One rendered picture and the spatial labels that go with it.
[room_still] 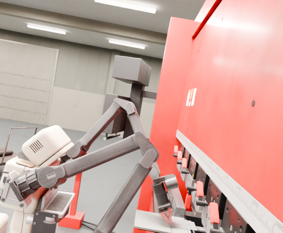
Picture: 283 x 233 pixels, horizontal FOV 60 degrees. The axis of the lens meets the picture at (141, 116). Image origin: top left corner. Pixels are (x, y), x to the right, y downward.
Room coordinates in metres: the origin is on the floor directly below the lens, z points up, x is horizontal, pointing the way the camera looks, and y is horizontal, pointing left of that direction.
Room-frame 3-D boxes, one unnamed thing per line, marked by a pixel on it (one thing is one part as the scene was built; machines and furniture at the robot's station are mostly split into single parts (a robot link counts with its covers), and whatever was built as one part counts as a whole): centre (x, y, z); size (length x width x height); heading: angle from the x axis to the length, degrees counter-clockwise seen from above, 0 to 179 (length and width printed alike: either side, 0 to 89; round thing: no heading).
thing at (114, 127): (2.45, 0.25, 1.42); 0.45 x 0.12 x 0.36; 168
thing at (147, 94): (2.51, -0.09, 1.67); 0.40 x 0.24 x 0.07; 179
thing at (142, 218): (1.21, -0.19, 1.00); 0.26 x 0.18 x 0.01; 89
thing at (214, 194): (0.83, -0.33, 1.26); 0.15 x 0.09 x 0.17; 179
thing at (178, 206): (1.76, -0.35, 0.92); 0.50 x 0.06 x 0.10; 179
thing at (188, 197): (1.05, -0.27, 1.20); 0.04 x 0.02 x 0.10; 89
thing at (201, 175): (1.03, -0.33, 1.26); 0.15 x 0.09 x 0.17; 179
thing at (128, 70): (2.48, 0.15, 1.52); 0.51 x 0.25 x 0.85; 168
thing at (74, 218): (2.87, 0.61, 0.42); 0.25 x 0.20 x 0.83; 89
